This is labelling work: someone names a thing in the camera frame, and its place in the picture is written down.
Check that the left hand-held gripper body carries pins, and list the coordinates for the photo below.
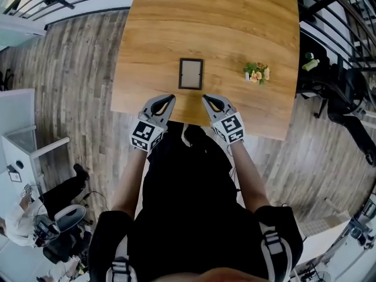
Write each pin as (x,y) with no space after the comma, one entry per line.
(145,135)

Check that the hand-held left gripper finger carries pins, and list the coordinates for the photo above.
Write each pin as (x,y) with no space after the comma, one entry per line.
(147,107)
(168,112)

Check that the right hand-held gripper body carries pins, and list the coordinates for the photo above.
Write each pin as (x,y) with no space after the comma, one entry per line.
(230,128)

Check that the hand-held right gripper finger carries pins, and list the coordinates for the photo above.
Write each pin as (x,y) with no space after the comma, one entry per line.
(228,104)
(212,114)

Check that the black picture frame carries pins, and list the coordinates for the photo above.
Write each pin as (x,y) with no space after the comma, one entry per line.
(191,73)

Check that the person's right forearm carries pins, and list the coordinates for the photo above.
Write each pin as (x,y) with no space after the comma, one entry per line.
(249,175)

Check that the person's left forearm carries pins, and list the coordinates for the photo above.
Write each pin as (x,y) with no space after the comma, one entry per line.
(129,184)

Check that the potted orange flower plant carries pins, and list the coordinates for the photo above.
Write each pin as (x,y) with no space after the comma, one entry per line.
(257,75)

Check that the person's black clothing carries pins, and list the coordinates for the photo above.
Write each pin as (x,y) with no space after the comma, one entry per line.
(191,201)

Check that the black office chair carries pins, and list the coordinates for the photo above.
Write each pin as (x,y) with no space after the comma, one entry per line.
(314,81)
(352,122)

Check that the green bottle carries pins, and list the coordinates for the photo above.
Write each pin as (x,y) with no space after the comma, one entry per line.
(310,65)

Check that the grey office chair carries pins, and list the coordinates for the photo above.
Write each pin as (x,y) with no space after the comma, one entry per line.
(70,216)

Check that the black metal railing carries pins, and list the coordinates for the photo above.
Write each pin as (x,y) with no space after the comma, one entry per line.
(63,3)
(346,6)

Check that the small framed card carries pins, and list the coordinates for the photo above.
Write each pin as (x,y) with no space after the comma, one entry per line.
(14,174)

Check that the white desk with white legs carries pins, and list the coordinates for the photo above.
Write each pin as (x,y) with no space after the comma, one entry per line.
(323,245)

